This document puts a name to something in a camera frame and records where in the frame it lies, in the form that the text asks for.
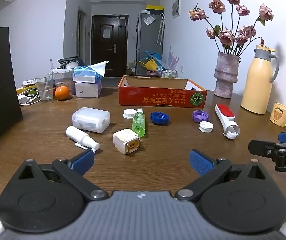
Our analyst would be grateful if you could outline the purple bottle cap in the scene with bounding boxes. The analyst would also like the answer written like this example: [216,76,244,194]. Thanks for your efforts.
[192,110,210,123]

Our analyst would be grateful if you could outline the yellow bear mug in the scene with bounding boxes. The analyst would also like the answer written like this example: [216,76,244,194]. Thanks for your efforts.
[270,102,286,128]

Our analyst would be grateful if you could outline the purple ceramic vase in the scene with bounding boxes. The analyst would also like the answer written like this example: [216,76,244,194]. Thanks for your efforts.
[213,52,241,99]

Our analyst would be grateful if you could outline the white and purple tissue pack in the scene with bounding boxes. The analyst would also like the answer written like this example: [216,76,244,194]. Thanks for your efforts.
[75,81,102,98]

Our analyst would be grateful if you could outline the green spray bottle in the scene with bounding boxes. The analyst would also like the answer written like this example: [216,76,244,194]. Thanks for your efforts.
[131,108,146,138]

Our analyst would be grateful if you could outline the clear organizer with bottles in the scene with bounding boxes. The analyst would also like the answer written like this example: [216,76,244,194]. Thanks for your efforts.
[161,69,178,78]

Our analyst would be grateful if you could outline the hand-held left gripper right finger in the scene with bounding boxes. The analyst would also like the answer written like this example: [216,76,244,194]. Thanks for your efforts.
[174,149,269,202]

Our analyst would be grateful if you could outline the clear container of nuts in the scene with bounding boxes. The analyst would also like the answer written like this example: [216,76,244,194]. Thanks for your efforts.
[52,67,76,95]

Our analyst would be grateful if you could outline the white folded umbrella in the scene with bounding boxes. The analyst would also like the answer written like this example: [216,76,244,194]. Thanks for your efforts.
[157,14,165,45]

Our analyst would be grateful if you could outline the red cardboard box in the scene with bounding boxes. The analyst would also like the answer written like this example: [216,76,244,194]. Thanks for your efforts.
[118,75,208,108]

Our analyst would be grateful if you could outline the blue bottle cap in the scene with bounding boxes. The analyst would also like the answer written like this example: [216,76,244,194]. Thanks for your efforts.
[150,111,170,125]

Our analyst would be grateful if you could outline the red and white lint brush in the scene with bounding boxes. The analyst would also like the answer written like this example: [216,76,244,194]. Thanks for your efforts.
[214,104,240,140]

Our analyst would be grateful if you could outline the white charger with cable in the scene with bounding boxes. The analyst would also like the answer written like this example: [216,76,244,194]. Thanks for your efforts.
[17,88,41,105]

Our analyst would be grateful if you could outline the grey side door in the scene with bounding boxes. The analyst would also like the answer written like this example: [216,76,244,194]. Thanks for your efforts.
[77,7,87,64]

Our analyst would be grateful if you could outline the clear glass cup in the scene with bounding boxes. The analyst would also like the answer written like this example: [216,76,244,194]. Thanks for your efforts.
[35,75,54,102]

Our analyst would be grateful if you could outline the yellow bag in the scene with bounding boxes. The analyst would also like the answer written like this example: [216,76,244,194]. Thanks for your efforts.
[138,57,158,71]

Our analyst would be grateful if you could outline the blue tissue pack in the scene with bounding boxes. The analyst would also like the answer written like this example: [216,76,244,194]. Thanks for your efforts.
[73,61,110,84]

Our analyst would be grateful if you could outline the orange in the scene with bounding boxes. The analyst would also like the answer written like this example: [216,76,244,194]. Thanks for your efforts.
[55,86,70,101]

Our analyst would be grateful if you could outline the yellow packet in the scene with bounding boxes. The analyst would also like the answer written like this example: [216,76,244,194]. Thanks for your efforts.
[16,85,37,94]

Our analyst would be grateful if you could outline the pink purple decoration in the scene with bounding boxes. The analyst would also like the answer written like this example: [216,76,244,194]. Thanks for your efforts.
[167,46,180,70]

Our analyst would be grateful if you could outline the white spray bottle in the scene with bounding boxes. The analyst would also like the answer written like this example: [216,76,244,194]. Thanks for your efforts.
[65,126,100,153]

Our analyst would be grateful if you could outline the translucent plastic box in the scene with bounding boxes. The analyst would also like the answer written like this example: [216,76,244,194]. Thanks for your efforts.
[72,107,110,133]

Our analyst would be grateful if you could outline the blue plastic rack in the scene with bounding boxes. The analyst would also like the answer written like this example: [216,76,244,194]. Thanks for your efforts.
[144,51,163,63]

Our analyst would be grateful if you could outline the yellow and black box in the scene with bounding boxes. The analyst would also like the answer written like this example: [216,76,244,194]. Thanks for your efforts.
[146,4,164,12]

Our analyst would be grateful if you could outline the yellow thermos jug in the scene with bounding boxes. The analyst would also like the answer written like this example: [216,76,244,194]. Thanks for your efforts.
[241,44,280,115]

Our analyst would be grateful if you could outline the grey refrigerator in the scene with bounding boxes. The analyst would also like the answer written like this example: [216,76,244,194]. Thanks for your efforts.
[135,10,164,75]

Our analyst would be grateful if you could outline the white cube power adapter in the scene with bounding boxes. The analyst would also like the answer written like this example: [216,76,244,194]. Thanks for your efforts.
[113,128,142,155]

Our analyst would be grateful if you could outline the dried pink roses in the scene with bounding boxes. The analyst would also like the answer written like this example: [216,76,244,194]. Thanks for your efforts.
[188,0,274,57]

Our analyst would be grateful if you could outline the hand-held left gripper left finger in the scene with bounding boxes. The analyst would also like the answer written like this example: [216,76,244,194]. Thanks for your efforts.
[18,148,109,201]

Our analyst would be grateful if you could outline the dark brown door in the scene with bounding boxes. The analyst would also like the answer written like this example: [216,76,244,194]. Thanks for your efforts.
[91,15,129,77]

